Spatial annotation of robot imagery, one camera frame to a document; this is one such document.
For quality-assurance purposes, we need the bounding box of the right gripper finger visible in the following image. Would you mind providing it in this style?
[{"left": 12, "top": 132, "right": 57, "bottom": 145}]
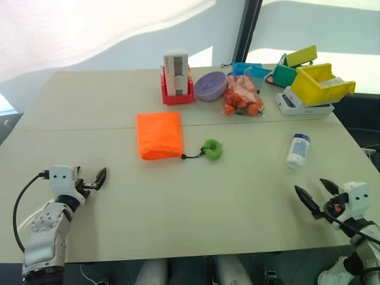
[
  {"left": 294, "top": 185, "right": 324, "bottom": 220},
  {"left": 319, "top": 178, "right": 338, "bottom": 197}
]

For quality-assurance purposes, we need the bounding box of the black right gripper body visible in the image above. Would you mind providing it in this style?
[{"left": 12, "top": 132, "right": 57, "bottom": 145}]
[{"left": 322, "top": 192, "right": 349, "bottom": 221}]

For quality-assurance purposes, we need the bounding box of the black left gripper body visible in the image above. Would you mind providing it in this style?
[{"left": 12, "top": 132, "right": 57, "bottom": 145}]
[{"left": 77, "top": 177, "right": 101, "bottom": 198}]

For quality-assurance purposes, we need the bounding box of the clear bag of orange toys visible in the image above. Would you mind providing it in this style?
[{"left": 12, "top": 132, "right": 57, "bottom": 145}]
[{"left": 222, "top": 73, "right": 265, "bottom": 118}]

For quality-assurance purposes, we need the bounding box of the white bottle blue label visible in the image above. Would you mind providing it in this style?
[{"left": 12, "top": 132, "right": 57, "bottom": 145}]
[{"left": 285, "top": 133, "right": 312, "bottom": 170}]

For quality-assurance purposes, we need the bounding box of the white rounded shape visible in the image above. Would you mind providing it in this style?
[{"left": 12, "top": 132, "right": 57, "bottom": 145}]
[{"left": 316, "top": 256, "right": 357, "bottom": 285}]

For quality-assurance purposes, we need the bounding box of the white flat box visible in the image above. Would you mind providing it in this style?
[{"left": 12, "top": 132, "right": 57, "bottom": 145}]
[{"left": 275, "top": 85, "right": 335, "bottom": 117}]

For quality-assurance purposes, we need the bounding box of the large yellow plastic bin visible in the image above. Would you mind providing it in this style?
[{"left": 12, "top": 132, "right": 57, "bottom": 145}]
[{"left": 289, "top": 62, "right": 357, "bottom": 107}]

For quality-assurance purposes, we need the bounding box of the grey rounded robot leg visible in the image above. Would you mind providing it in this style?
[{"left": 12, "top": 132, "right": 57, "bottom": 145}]
[
  {"left": 137, "top": 258, "right": 167, "bottom": 285},
  {"left": 214, "top": 256, "right": 248, "bottom": 285}
]

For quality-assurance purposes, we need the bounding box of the red block holder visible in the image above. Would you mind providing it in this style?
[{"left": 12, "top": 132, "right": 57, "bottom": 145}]
[{"left": 160, "top": 65, "right": 196, "bottom": 106}]

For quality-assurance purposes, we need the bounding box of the green plastic bin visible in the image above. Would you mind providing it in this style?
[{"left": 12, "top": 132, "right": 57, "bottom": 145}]
[{"left": 272, "top": 54, "right": 301, "bottom": 88}]

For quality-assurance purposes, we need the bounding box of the white grey block tower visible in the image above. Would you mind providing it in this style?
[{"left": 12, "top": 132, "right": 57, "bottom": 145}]
[{"left": 163, "top": 47, "right": 190, "bottom": 97}]

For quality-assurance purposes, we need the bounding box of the lime yellow plastic bin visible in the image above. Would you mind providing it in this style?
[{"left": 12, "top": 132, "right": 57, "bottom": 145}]
[{"left": 284, "top": 45, "right": 319, "bottom": 69}]

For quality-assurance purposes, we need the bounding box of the blue plastic bin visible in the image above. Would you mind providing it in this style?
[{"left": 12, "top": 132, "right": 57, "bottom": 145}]
[{"left": 232, "top": 62, "right": 273, "bottom": 79}]

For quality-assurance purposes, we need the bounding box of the purple bowl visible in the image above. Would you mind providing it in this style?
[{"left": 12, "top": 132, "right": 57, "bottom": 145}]
[{"left": 194, "top": 71, "right": 228, "bottom": 103}]

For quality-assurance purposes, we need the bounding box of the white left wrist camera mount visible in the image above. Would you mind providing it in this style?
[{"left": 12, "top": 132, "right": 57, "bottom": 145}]
[{"left": 48, "top": 165, "right": 87, "bottom": 205}]

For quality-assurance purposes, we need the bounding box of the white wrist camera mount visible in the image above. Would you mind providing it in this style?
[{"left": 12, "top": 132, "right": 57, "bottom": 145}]
[
  {"left": 48, "top": 165, "right": 87, "bottom": 205},
  {"left": 340, "top": 180, "right": 372, "bottom": 221}
]

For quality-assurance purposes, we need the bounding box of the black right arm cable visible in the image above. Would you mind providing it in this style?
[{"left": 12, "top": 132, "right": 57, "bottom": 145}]
[{"left": 324, "top": 207, "right": 380, "bottom": 239}]

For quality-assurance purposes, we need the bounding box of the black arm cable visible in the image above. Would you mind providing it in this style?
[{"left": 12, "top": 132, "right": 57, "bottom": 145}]
[
  {"left": 324, "top": 207, "right": 380, "bottom": 239},
  {"left": 12, "top": 170, "right": 50, "bottom": 254}
]

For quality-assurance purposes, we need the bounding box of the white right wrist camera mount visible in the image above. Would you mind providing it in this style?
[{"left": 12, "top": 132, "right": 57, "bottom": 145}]
[{"left": 340, "top": 180, "right": 372, "bottom": 221}]

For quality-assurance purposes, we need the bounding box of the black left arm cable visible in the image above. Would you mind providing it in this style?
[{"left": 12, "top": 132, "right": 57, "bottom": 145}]
[{"left": 12, "top": 170, "right": 50, "bottom": 254}]

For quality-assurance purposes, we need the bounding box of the orange cloth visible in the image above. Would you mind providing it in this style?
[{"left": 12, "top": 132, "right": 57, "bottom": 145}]
[{"left": 136, "top": 110, "right": 186, "bottom": 162}]

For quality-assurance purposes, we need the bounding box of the green ring toy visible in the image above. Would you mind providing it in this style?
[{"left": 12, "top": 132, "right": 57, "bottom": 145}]
[{"left": 202, "top": 138, "right": 224, "bottom": 162}]

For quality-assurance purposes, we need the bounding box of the dark window frame post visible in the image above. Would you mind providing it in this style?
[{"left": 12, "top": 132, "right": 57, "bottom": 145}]
[{"left": 232, "top": 0, "right": 264, "bottom": 65}]

